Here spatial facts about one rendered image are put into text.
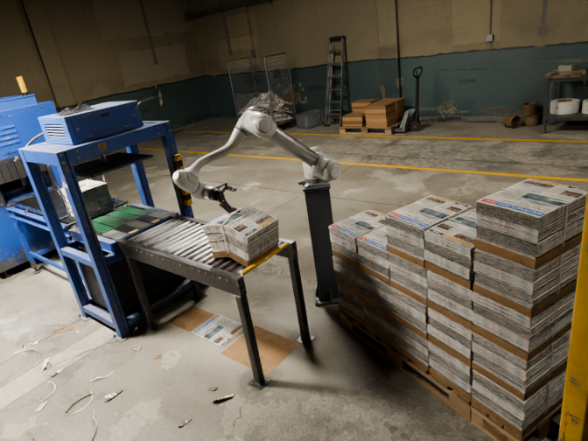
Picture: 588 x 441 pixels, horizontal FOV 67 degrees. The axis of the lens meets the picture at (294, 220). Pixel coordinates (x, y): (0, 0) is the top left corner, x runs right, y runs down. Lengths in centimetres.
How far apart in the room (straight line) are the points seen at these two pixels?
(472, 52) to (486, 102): 95
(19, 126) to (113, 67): 667
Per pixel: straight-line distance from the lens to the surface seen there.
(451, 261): 228
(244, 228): 267
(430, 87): 964
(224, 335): 358
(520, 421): 253
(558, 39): 895
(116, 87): 1222
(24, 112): 581
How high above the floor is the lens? 205
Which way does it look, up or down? 23 degrees down
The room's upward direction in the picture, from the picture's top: 9 degrees counter-clockwise
